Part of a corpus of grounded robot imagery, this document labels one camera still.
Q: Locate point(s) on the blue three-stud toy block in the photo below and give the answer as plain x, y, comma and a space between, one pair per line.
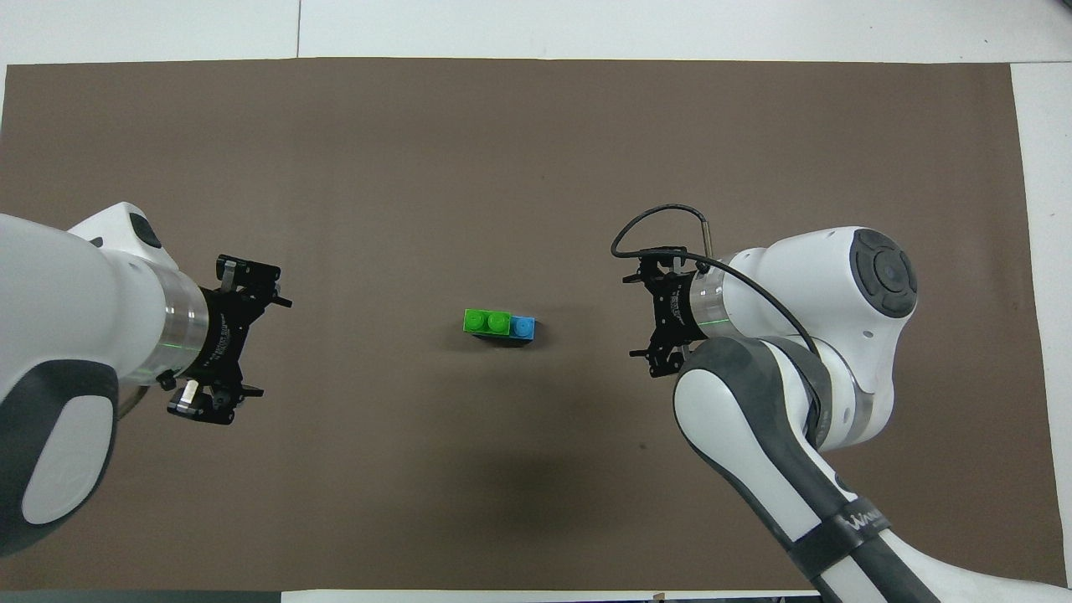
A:
523, 328

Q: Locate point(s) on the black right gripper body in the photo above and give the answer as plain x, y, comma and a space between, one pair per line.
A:
674, 314

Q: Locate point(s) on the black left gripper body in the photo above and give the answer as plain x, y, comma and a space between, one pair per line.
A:
222, 335

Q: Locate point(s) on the green two-stud toy block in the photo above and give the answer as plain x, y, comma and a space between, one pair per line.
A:
487, 322

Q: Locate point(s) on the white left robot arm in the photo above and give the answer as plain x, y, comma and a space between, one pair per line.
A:
67, 293

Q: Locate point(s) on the brown paper table mat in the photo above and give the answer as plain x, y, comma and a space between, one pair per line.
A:
536, 167

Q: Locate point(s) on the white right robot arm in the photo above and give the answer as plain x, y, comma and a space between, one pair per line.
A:
837, 260

